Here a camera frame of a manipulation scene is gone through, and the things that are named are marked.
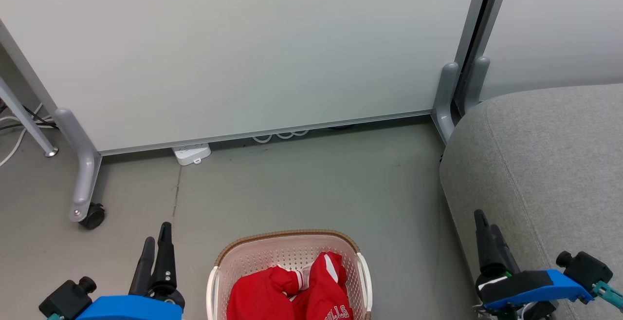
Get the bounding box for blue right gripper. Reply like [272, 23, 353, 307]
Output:
[474, 209, 595, 320]

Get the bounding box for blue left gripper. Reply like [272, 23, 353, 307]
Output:
[75, 222, 186, 320]

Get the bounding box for red and white garment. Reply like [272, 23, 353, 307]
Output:
[226, 265, 312, 320]

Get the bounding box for red Bulls jersey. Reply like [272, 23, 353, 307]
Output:
[291, 251, 354, 320]

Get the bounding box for grey fabric sofa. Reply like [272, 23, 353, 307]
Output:
[440, 84, 623, 320]

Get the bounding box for black caster wheel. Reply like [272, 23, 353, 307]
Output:
[78, 203, 106, 230]

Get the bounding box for long grey partition foot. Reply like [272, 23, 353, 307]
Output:
[54, 108, 103, 224]

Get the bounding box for white power strip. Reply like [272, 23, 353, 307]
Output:
[172, 143, 212, 167]

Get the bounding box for cream plastic laundry basket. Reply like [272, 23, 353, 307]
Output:
[206, 229, 374, 320]

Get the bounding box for short grey partition foot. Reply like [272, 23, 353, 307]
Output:
[462, 56, 491, 114]
[432, 62, 461, 145]

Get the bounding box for grey metal table leg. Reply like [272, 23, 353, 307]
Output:
[0, 76, 59, 158]

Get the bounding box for wide white partition panel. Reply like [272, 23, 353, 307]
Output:
[0, 0, 483, 157]

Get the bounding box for narrow white partition panel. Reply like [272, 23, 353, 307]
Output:
[479, 0, 623, 102]

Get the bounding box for teal right cable connector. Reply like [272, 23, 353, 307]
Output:
[591, 281, 623, 311]

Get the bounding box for coiled white cable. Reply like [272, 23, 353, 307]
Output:
[252, 129, 310, 144]

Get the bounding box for black floor cables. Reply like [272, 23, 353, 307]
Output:
[0, 103, 58, 131]

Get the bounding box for white floor cables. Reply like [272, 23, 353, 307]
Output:
[0, 103, 52, 168]

